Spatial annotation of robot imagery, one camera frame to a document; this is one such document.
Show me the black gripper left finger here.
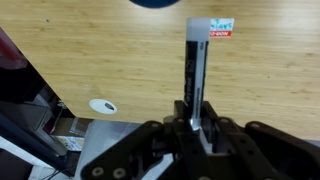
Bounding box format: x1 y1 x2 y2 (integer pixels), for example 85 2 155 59
80 100 214 180

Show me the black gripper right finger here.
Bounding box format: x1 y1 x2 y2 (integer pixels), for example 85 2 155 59
201 101 320 180

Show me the black marker with white cap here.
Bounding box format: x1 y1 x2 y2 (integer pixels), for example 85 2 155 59
183 18 211 131

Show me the dark blue cup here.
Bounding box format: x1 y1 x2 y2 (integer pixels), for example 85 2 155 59
129 0 179 8

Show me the white table grommet cap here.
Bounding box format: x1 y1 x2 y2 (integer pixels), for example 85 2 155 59
89 99 117 115

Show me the white printed cardboard box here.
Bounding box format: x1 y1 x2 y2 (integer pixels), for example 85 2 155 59
51 117 92 151

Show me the small white label sticker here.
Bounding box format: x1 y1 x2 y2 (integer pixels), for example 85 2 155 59
210 18 234 38

